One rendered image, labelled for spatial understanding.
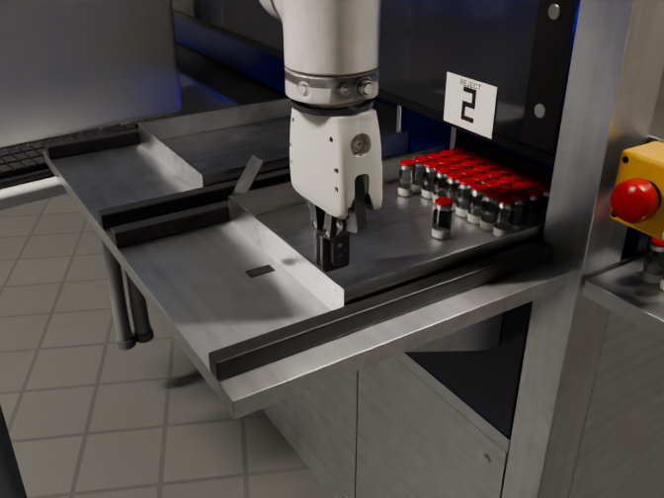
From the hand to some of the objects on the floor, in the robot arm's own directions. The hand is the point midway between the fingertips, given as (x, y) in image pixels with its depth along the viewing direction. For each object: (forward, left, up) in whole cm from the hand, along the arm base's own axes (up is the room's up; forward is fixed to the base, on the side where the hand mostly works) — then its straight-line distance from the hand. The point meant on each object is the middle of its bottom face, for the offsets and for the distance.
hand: (332, 249), depth 70 cm
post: (+28, +2, -92) cm, 97 cm away
